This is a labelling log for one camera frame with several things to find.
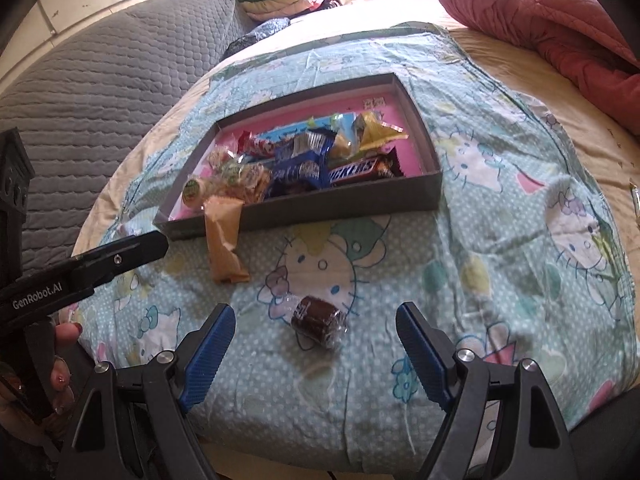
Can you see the grey quilted headboard cover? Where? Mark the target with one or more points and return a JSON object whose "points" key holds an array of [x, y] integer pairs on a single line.
{"points": [[100, 85]]}

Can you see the beige bed sheet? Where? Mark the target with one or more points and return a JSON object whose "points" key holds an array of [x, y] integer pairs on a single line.
{"points": [[575, 110]]}

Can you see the dark brown chocolate bar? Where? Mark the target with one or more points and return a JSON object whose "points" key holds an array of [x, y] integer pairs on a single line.
{"points": [[360, 169]]}

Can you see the brown and green snack packet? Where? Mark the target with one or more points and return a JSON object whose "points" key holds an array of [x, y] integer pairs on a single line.
{"points": [[255, 182]]}

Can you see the orange snack packet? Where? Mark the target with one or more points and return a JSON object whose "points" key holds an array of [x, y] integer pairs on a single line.
{"points": [[225, 250]]}

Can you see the light green snack packet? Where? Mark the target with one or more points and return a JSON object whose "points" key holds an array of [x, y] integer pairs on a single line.
{"points": [[382, 135]]}

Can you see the blue cookie packet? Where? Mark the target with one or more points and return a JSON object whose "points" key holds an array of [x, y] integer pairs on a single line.
{"points": [[300, 170]]}

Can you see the clear candy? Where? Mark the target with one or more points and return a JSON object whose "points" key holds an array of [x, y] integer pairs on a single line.
{"points": [[220, 157]]}

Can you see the chocolate cake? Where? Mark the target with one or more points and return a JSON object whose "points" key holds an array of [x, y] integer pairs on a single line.
{"points": [[317, 322]]}

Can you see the person's left hand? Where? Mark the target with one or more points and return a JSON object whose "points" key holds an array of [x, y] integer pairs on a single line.
{"points": [[61, 375]]}

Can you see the round green candy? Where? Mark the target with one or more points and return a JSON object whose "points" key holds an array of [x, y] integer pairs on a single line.
{"points": [[194, 192]]}

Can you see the green yellow wrapped candy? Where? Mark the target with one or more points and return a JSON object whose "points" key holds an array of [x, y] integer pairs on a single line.
{"points": [[636, 200]]}

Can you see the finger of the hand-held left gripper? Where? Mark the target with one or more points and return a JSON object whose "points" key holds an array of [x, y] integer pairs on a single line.
{"points": [[120, 260]]}

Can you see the cartoon cat printed blanket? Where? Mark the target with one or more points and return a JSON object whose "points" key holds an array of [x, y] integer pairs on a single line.
{"points": [[500, 210]]}

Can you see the red candy packet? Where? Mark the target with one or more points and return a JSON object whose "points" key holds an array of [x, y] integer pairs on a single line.
{"points": [[255, 145]]}

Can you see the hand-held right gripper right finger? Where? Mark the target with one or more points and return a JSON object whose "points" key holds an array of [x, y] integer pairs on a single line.
{"points": [[425, 360]]}

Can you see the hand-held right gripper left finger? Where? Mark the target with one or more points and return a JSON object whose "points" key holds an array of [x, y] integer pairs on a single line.
{"points": [[210, 355]]}

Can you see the shallow grey cardboard box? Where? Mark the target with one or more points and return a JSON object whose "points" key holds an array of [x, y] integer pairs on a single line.
{"points": [[350, 200]]}

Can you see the dark blue patterned pillow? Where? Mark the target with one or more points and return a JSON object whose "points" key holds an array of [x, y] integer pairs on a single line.
{"points": [[260, 37]]}

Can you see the red quilt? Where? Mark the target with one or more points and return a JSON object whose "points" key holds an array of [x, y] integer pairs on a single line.
{"points": [[560, 25]]}

